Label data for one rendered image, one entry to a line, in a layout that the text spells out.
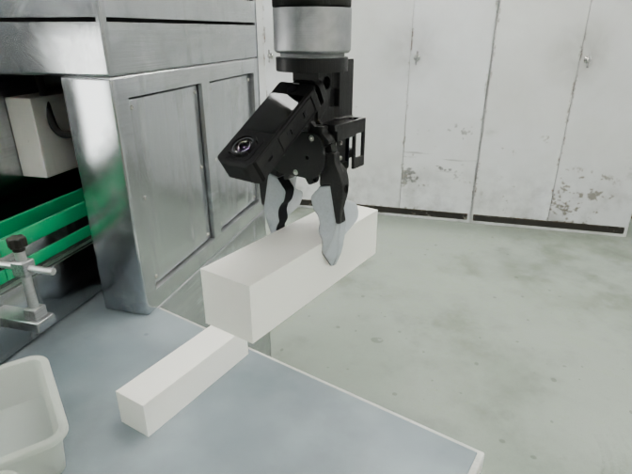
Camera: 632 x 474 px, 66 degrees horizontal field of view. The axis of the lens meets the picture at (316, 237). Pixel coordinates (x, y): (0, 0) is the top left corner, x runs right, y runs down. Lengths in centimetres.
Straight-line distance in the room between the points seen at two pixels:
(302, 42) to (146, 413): 57
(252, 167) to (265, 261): 10
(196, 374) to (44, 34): 65
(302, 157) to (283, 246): 9
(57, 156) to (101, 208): 29
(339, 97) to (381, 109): 307
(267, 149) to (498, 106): 318
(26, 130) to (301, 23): 92
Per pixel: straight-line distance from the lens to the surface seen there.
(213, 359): 88
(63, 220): 115
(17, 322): 98
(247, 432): 81
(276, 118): 46
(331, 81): 52
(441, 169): 364
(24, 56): 108
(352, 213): 53
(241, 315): 45
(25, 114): 128
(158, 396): 81
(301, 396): 86
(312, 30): 47
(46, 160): 129
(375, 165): 367
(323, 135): 48
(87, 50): 99
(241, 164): 43
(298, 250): 49
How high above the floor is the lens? 132
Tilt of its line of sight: 23 degrees down
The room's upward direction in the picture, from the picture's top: straight up
